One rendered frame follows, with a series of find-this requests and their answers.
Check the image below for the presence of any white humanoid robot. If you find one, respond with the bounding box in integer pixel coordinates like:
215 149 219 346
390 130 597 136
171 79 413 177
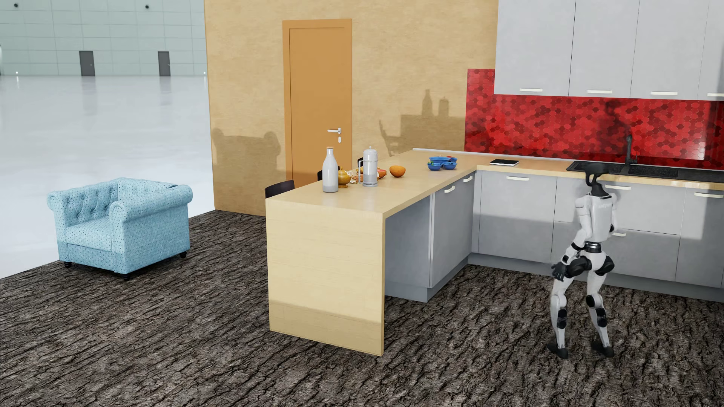
546 163 618 360

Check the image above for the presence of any grey base cabinet door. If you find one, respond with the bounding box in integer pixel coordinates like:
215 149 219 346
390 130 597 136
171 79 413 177
675 188 724 289
477 171 558 264

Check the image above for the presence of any grey base drawer unit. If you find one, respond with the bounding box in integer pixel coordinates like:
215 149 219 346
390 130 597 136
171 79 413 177
551 176 687 283

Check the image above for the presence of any grey peninsula base cabinet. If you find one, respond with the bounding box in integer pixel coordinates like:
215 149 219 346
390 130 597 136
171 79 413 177
385 171 477 304

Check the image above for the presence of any black kitchen sink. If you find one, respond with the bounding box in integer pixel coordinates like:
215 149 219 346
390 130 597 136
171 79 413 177
566 161 724 184

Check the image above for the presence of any red hexagon tile backsplash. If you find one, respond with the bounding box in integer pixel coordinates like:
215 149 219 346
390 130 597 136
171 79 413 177
464 68 724 171

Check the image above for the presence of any white french press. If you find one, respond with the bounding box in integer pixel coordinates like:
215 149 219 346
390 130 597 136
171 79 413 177
362 146 379 187

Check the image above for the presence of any plate of pastries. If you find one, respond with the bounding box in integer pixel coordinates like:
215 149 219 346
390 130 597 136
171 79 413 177
348 167 388 184

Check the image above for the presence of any light wood kitchen peninsula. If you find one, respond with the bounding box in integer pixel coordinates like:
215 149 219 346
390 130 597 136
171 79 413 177
265 149 724 357

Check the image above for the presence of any grey upper cabinet door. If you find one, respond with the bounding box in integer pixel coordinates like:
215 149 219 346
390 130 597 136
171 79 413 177
494 0 577 96
697 0 724 102
568 0 640 98
629 0 708 101

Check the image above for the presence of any white milk bottle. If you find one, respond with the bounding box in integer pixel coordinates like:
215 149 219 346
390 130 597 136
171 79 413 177
322 147 339 193

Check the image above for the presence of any orange wooden door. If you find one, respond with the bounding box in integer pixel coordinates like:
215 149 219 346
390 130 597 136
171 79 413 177
282 18 354 188

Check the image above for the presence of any light blue tufted armchair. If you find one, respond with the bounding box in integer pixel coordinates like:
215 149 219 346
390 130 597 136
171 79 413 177
47 177 193 280

